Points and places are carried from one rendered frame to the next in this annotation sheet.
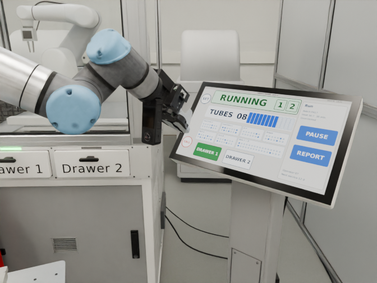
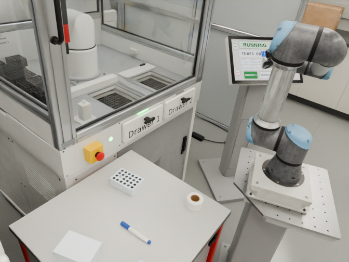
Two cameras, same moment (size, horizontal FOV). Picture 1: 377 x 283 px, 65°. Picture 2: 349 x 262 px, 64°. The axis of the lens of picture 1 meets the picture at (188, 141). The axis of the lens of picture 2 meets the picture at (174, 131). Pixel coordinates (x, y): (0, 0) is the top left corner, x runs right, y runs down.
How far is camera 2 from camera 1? 1.65 m
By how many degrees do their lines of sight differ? 51
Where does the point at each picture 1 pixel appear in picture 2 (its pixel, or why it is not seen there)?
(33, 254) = not seen: hidden behind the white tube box
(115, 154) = (191, 91)
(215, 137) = (251, 67)
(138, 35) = (211, 12)
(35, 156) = (158, 110)
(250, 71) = not seen: outside the picture
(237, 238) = (245, 113)
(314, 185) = (296, 77)
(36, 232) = not seen: hidden behind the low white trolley
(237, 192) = (250, 91)
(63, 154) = (171, 102)
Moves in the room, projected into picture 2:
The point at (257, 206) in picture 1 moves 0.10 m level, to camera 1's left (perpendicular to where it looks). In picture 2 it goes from (258, 94) to (252, 99)
